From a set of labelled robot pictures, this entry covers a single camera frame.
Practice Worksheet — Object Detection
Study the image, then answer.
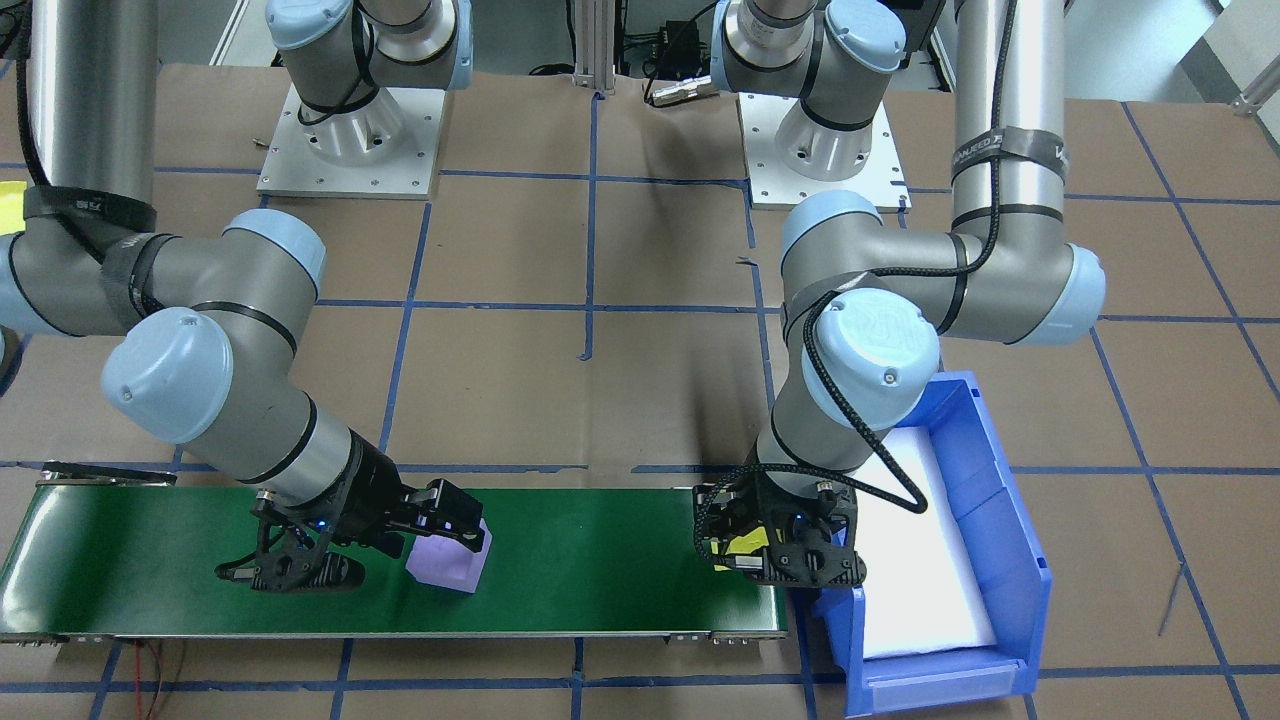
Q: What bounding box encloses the black power adapter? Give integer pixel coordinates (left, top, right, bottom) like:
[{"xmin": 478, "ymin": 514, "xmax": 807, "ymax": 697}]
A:
[{"xmin": 650, "ymin": 20, "xmax": 703, "ymax": 73}]

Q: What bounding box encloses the thin red wire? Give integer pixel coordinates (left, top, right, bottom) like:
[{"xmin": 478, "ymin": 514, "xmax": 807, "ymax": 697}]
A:
[{"xmin": 135, "ymin": 640, "xmax": 167, "ymax": 720}]

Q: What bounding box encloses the aluminium corner bar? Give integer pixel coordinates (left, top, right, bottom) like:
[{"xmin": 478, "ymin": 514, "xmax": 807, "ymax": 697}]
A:
[{"xmin": 1230, "ymin": 60, "xmax": 1280, "ymax": 118}]

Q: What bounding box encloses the yellow foam block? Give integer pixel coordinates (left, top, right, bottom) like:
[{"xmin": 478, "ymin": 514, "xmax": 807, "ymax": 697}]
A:
[{"xmin": 708, "ymin": 528, "xmax": 773, "ymax": 563}]

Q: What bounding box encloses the green conveyor belt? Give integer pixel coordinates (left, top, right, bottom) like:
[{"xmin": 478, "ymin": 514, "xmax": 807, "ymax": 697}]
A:
[{"xmin": 0, "ymin": 462, "xmax": 789, "ymax": 646}]

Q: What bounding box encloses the white foam pad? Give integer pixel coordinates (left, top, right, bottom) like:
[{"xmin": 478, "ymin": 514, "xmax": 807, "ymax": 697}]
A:
[{"xmin": 855, "ymin": 427, "xmax": 997, "ymax": 661}]

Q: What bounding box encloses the braided black wrist cable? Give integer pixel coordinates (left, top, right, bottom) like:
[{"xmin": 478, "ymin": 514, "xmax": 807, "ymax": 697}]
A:
[{"xmin": 695, "ymin": 130, "xmax": 1011, "ymax": 516}]

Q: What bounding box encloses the silver metal connector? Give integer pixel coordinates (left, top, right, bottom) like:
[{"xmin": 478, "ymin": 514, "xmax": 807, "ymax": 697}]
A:
[{"xmin": 645, "ymin": 78, "xmax": 716, "ymax": 106}]

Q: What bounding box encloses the purple foam block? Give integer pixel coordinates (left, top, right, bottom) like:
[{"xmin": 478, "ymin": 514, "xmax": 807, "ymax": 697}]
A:
[{"xmin": 405, "ymin": 515, "xmax": 493, "ymax": 596}]

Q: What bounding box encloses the white square base plate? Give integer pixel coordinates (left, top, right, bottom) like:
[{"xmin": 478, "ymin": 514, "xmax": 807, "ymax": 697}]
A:
[
  {"xmin": 738, "ymin": 95, "xmax": 911, "ymax": 213},
  {"xmin": 257, "ymin": 85, "xmax": 446, "ymax": 201}
]

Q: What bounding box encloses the blue plastic storage bin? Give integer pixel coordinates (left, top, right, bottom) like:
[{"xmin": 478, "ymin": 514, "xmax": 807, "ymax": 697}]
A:
[{"xmin": 810, "ymin": 371, "xmax": 1054, "ymax": 719}]

